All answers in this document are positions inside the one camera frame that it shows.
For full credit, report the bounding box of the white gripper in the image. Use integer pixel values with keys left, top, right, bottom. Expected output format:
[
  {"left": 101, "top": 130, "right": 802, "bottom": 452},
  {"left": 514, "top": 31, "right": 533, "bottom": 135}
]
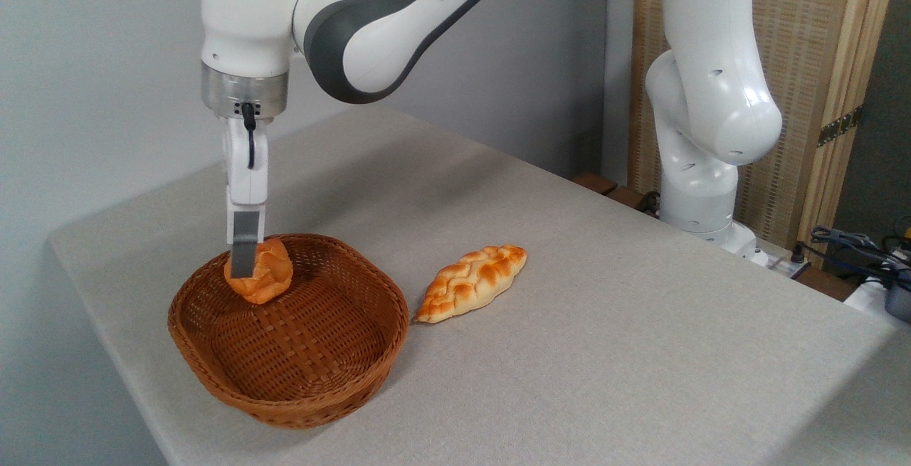
[{"left": 218, "top": 117, "right": 272, "bottom": 280}]

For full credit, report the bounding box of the round orange bread roll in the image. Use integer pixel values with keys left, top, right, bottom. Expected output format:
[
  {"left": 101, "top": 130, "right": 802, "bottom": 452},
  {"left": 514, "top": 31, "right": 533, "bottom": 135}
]
[{"left": 223, "top": 238, "right": 295, "bottom": 305}]

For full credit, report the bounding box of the brown wicker basket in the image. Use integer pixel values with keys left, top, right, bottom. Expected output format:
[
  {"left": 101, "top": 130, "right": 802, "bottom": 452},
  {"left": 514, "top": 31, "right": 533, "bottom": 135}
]
[{"left": 167, "top": 233, "right": 411, "bottom": 430}]

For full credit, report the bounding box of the braided long bread loaf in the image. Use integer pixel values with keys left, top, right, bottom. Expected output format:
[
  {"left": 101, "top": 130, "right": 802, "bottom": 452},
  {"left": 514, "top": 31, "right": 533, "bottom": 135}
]
[{"left": 414, "top": 244, "right": 528, "bottom": 324}]

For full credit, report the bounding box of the grey tablecloth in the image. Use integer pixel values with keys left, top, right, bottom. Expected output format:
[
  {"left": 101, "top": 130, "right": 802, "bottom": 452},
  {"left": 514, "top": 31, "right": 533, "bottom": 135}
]
[{"left": 48, "top": 105, "right": 911, "bottom": 466}]

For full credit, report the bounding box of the white power strip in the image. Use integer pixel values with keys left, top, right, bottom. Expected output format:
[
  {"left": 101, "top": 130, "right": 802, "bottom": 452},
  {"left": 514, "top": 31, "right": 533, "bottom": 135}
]
[{"left": 756, "top": 240, "right": 812, "bottom": 280}]

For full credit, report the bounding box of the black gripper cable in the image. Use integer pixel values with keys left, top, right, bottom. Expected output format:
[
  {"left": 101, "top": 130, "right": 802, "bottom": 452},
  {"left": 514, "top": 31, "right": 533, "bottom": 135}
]
[{"left": 240, "top": 101, "right": 258, "bottom": 170}]

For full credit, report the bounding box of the blue and black cable bundle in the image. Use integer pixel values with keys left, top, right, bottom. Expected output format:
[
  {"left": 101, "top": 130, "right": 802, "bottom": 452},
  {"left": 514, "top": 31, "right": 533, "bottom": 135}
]
[{"left": 797, "top": 226, "right": 911, "bottom": 293}]

